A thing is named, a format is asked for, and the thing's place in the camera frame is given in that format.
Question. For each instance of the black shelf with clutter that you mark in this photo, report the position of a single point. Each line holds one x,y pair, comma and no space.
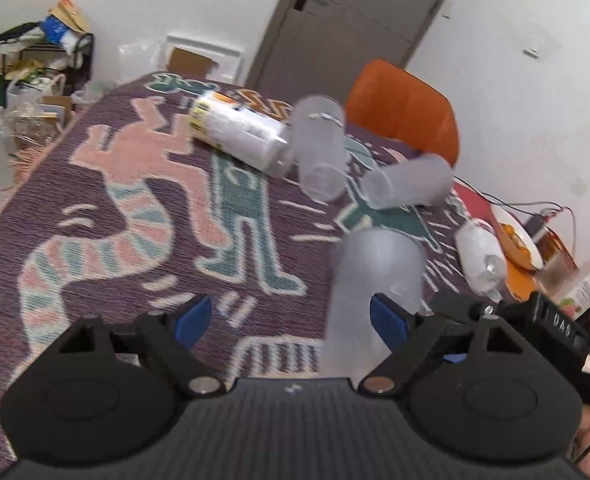
53,56

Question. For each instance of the frosted cup near chair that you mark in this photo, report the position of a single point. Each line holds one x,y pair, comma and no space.
422,181

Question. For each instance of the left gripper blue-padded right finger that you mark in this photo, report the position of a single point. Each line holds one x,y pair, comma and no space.
411,339

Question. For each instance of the cardboard box on floor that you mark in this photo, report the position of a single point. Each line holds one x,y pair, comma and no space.
35,113

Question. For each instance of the clear drinking glass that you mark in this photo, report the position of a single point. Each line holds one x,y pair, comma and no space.
555,272

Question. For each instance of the white framed panel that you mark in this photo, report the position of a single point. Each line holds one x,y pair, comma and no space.
191,57

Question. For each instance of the orange leather chair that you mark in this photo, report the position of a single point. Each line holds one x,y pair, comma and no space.
394,104

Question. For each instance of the frosted cup lying middle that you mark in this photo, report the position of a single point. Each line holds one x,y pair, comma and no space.
319,125

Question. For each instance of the white bowl with fruit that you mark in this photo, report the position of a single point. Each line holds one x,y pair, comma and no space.
516,243

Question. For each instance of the grey door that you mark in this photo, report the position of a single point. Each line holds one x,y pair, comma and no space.
324,48

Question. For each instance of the black charger with cables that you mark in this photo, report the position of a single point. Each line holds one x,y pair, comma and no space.
541,211

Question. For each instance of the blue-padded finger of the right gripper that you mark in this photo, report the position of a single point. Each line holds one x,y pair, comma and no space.
476,331

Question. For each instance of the labelled clear plastic jar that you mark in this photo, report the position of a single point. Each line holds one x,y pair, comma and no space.
256,139

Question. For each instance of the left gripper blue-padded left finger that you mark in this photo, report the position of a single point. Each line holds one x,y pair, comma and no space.
163,342

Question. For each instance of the patterned woven tablecloth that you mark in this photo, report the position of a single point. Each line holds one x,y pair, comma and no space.
126,214

